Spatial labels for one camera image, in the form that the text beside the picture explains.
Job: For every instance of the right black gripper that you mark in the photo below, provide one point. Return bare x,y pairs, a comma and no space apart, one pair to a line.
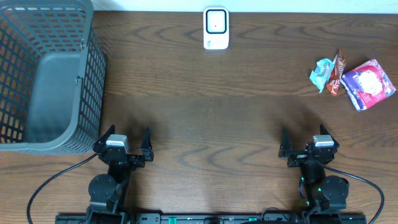
285,145

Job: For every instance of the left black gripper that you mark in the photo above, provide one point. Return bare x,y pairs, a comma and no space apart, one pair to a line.
125,157

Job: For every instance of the teal white snack wrapper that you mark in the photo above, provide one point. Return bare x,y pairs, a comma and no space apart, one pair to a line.
321,74

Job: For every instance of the red purple snack bag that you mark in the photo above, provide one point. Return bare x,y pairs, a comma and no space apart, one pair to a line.
367,85

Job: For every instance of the brown orange candy bar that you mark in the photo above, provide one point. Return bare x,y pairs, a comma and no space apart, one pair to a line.
339,62

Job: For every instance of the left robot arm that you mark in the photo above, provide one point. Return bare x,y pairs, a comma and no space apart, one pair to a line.
108,191

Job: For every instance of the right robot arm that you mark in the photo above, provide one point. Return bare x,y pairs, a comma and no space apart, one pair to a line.
325,195

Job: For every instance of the white barcode scanner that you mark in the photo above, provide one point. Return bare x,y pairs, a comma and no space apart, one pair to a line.
215,28

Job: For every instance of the grey plastic mesh basket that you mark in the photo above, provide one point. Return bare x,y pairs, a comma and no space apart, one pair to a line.
52,77

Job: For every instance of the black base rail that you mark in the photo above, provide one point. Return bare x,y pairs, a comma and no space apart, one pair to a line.
155,218

